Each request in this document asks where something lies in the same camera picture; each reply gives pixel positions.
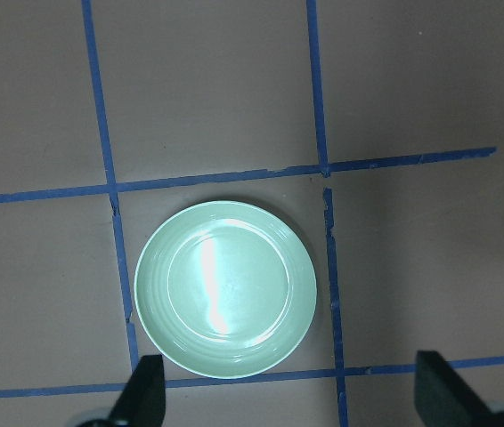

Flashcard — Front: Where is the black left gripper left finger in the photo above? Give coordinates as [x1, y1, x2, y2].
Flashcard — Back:
[108, 355, 166, 427]

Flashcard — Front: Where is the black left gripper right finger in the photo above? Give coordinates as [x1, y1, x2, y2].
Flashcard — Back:
[414, 350, 494, 427]

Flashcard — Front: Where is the green plate far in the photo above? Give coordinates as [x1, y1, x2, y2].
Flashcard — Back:
[134, 200, 317, 379]

